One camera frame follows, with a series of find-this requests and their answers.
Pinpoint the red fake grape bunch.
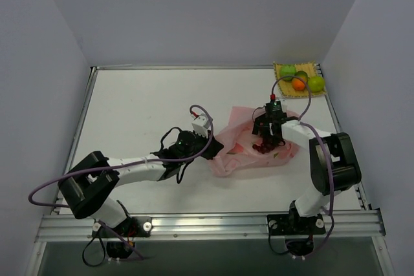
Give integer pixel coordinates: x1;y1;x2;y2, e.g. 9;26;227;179
252;137;286;154

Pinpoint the pink plastic bag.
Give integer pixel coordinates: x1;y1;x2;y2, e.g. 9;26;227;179
208;106;300;177

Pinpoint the orange green fake mango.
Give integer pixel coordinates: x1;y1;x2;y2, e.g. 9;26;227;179
291;70;308;91

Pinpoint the green fake pear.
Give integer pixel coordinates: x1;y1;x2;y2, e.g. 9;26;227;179
307;76;325;93

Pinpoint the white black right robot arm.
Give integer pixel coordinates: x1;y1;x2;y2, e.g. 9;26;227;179
252;99;362;233

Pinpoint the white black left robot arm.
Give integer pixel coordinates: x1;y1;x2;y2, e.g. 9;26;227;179
58;131;224;237

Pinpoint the yellow woven mat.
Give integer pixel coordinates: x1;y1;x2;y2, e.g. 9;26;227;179
273;61;325;98

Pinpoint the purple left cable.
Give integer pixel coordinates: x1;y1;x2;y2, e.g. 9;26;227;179
28;104;215;207

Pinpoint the purple cable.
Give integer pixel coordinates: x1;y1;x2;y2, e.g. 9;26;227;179
28;104;215;207
270;76;336;254

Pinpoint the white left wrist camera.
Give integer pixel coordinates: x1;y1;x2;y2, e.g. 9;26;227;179
191;114;213;139

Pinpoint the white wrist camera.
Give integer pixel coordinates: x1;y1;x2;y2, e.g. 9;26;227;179
280;99;287;111
191;114;213;139

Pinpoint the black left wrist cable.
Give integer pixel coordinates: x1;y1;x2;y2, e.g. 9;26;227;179
151;127;185;157

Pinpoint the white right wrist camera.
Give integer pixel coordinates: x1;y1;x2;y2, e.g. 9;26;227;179
280;99;287;111

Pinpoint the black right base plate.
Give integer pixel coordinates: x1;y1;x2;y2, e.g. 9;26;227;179
267;213;326;236

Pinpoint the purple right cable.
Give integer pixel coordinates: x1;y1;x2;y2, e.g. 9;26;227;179
270;76;336;254

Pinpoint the aluminium front rail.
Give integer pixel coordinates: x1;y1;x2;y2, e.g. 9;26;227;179
35;210;386;242

